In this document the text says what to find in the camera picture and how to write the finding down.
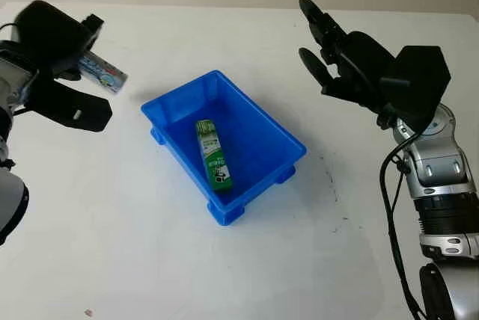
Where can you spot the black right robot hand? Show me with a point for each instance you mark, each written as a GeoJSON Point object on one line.
{"type": "Point", "coordinates": [359, 66]}

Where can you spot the green rectangular carton box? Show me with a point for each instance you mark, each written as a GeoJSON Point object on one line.
{"type": "Point", "coordinates": [217, 163]}

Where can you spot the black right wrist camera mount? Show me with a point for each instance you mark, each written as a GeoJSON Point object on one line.
{"type": "Point", "coordinates": [419, 80]}

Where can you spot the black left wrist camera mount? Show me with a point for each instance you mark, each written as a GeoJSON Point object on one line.
{"type": "Point", "coordinates": [75, 110]}

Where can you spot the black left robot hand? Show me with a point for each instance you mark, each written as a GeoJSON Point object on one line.
{"type": "Point", "coordinates": [48, 36]}

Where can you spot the purple-capped silver can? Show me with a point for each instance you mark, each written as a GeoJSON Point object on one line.
{"type": "Point", "coordinates": [105, 75]}

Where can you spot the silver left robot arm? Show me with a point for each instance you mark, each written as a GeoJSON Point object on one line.
{"type": "Point", "coordinates": [11, 77]}

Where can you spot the blue plastic tray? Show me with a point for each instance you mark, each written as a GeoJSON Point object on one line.
{"type": "Point", "coordinates": [254, 148]}

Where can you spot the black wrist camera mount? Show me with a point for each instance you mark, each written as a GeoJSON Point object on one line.
{"type": "Point", "coordinates": [419, 80]}
{"type": "Point", "coordinates": [75, 110]}

